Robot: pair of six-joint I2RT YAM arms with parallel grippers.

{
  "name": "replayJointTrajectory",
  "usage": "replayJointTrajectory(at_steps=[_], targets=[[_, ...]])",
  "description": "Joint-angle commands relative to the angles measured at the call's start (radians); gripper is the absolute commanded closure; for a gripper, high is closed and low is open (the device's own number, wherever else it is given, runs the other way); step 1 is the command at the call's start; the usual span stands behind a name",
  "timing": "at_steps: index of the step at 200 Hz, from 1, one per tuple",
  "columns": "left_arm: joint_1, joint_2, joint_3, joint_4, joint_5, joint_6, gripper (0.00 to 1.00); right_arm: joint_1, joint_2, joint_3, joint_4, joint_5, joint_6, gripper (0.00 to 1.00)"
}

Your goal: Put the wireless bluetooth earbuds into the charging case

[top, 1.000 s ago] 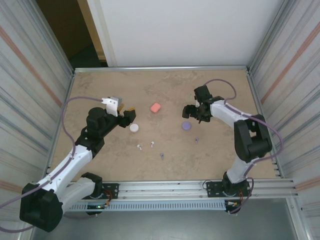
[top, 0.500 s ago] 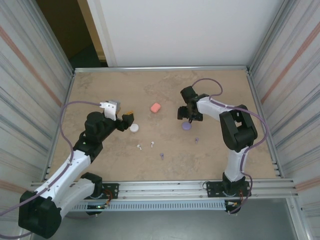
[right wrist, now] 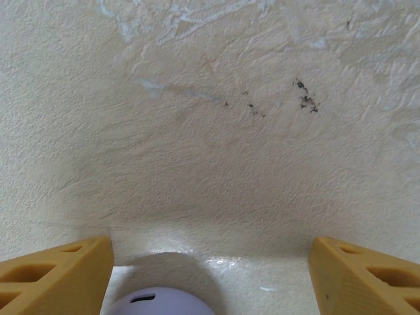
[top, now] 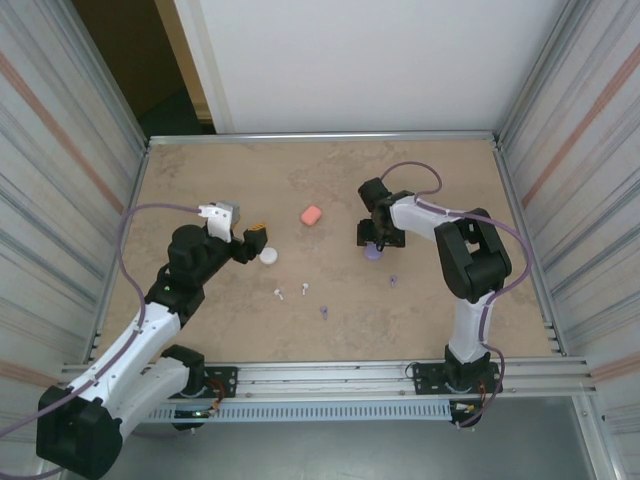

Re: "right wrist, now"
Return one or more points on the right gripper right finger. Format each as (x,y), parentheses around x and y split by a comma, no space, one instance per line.
(338,282)

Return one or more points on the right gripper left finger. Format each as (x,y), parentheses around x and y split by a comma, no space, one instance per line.
(82,279)

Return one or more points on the purple earbud charging case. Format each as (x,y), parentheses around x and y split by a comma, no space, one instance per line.
(157,303)

